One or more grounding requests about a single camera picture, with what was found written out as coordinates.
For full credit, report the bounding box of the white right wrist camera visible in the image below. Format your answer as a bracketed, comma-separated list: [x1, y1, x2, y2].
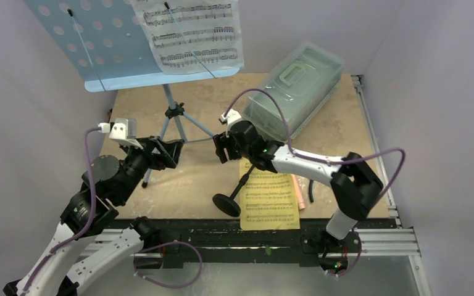
[218, 109, 243, 133]

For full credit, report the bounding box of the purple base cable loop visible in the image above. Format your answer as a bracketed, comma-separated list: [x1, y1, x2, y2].
[132, 240, 204, 289]

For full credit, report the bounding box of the yellow sheet music page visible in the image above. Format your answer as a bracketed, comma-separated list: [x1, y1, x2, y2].
[239, 160, 300, 231]

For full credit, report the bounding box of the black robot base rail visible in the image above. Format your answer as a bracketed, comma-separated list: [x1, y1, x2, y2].
[112, 218, 397, 271]

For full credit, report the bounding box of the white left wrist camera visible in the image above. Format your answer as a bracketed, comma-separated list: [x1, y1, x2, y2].
[98, 118, 142, 148]

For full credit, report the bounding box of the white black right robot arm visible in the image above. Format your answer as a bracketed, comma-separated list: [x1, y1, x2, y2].
[212, 120, 383, 251]

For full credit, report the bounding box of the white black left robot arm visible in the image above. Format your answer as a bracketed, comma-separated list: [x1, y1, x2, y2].
[3, 136, 185, 295]

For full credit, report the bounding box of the black microphone desk stand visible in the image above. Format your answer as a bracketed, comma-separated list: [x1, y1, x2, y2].
[212, 165, 255, 218]

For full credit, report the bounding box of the white sheet music page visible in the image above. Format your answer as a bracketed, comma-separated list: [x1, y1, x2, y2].
[131, 1, 244, 75]

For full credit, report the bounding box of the aluminium frame rail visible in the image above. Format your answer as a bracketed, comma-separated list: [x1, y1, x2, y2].
[351, 75, 422, 257]

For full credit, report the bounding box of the clear plastic storage box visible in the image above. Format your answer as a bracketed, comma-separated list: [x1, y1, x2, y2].
[241, 41, 344, 142]

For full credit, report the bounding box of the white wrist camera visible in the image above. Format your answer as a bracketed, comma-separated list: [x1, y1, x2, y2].
[218, 109, 243, 133]
[98, 118, 142, 148]

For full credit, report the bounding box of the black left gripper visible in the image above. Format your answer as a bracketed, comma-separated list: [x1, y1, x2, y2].
[116, 134, 184, 203]

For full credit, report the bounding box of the light blue music stand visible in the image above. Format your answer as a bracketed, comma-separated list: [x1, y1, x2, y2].
[22, 0, 240, 189]

